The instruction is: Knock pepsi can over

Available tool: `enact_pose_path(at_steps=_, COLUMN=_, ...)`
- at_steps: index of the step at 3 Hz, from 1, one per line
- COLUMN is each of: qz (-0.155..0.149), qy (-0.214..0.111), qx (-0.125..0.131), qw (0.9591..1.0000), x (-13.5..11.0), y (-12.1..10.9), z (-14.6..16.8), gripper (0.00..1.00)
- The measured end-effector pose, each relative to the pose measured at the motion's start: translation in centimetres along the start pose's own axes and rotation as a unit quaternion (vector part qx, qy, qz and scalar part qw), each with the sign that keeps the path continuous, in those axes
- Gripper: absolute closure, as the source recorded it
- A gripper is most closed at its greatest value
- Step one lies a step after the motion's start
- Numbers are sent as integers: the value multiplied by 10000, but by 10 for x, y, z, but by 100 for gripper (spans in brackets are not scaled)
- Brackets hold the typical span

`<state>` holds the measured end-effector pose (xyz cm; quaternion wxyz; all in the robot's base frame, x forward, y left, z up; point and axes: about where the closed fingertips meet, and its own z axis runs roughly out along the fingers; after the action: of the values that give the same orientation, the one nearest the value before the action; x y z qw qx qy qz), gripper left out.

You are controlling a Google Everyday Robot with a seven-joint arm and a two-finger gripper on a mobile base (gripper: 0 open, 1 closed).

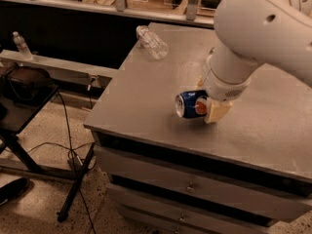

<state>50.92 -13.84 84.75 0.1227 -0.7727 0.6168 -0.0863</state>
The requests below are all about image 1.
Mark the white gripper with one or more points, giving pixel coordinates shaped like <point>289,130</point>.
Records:
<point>220,86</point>

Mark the blue pepsi can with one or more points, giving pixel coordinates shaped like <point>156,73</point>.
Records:
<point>191,104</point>

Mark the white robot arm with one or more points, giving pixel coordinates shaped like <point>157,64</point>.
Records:
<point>250,34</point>

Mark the clear plastic bottle lying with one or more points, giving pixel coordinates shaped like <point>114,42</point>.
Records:
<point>151,42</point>

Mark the grey drawer cabinet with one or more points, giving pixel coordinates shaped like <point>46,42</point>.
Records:
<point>240,175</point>

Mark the grey ledge shelf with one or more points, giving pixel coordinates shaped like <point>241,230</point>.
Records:
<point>65,70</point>

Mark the dark bag on table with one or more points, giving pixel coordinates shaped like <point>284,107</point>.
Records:
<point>23,83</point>

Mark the black side table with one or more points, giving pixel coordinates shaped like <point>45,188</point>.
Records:
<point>17,117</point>

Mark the small clear bottle upright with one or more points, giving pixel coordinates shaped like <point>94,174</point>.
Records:
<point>22,46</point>

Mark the black shoe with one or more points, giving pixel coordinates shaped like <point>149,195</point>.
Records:
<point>13,189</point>

